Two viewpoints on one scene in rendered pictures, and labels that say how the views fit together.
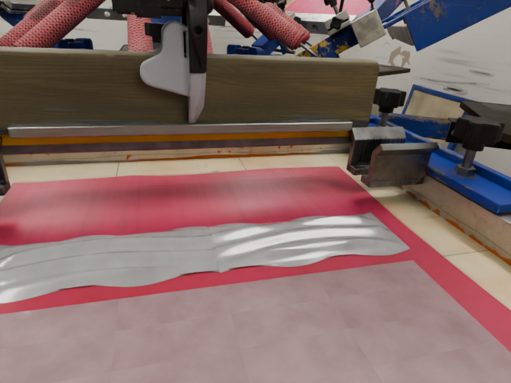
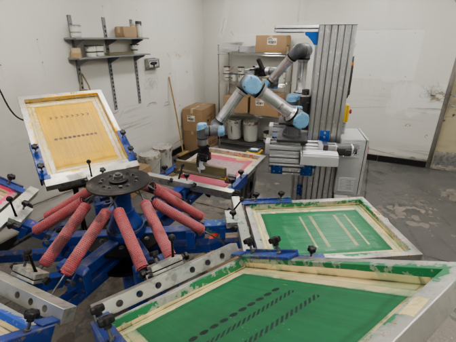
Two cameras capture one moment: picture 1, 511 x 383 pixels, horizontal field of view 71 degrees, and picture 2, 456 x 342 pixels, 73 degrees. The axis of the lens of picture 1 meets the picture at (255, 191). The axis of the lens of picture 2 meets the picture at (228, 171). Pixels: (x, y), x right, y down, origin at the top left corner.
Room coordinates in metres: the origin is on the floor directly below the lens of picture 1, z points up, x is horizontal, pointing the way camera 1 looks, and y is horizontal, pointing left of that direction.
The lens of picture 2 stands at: (1.81, 1.58, 1.94)
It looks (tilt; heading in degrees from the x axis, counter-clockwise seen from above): 23 degrees down; 221
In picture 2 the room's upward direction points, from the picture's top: straight up
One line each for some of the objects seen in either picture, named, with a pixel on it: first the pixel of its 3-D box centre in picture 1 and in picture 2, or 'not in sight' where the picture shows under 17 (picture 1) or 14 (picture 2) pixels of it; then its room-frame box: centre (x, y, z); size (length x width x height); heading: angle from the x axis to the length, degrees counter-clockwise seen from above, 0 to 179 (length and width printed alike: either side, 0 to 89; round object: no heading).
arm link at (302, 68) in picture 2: not in sight; (301, 75); (-0.77, 0.20, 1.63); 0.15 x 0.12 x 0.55; 5
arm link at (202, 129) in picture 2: not in sight; (202, 131); (0.38, 0.09, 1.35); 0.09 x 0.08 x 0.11; 136
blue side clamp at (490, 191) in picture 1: (411, 168); (171, 172); (0.44, -0.20, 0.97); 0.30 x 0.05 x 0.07; 16
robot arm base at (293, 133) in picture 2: not in sight; (292, 129); (-0.21, 0.47, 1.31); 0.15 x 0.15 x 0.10
